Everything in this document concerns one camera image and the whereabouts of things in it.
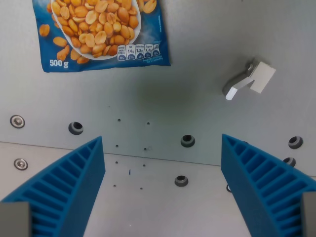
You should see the blue peanut bag 500 g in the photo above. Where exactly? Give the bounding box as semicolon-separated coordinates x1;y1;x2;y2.
32;0;171;73

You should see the grey metal bracket block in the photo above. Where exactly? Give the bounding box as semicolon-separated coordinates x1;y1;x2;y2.
222;58;277;101

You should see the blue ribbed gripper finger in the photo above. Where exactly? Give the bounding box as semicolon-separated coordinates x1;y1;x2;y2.
0;135;106;237
221;133;316;237

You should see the silver hex bolt with washer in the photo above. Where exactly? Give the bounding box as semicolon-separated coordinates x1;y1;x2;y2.
13;158;29;170
9;114;26;129

